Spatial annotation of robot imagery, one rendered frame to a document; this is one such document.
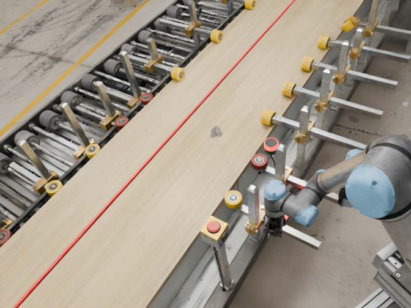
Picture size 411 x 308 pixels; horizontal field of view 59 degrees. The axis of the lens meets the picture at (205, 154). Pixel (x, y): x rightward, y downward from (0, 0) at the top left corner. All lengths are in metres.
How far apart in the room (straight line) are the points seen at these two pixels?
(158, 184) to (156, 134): 0.35
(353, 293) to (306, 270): 0.30
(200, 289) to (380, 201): 1.09
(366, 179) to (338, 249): 1.71
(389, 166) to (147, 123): 1.44
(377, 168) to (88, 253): 1.22
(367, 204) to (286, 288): 1.56
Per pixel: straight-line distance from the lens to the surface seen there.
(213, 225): 1.22
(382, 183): 0.91
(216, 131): 1.92
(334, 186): 1.24
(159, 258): 1.58
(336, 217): 2.70
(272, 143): 1.57
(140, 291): 1.54
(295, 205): 1.26
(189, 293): 1.80
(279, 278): 2.46
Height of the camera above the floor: 2.29
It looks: 49 degrees down
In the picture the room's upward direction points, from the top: 11 degrees counter-clockwise
